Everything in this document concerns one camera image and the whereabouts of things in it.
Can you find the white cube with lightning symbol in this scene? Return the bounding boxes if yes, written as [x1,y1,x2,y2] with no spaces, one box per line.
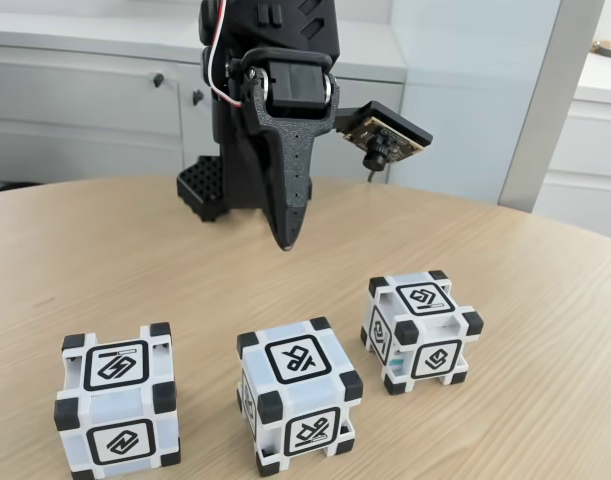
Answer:
[53,321,181,480]

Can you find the white and red servo wires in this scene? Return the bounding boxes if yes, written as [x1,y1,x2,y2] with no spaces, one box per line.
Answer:
[203,0,247,110]

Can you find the bare circuit-board camera on bracket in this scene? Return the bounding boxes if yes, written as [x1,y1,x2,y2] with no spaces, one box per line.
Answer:
[334,99,434,171]

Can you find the low white cabinet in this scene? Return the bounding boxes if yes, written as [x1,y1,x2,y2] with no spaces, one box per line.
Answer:
[0,27,407,197]

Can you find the grey pillar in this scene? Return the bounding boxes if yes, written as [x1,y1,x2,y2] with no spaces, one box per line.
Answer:
[498,0,607,212]

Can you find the white drawer unit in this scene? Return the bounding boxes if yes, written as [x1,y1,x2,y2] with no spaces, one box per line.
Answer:
[531,48,611,242]

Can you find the white cube with stacked-squares symbol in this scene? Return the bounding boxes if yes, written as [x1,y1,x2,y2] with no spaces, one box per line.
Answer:
[360,269,485,396]

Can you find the white cube with crossed symbol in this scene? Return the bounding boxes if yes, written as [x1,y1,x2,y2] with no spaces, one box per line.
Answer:
[236,317,365,474]

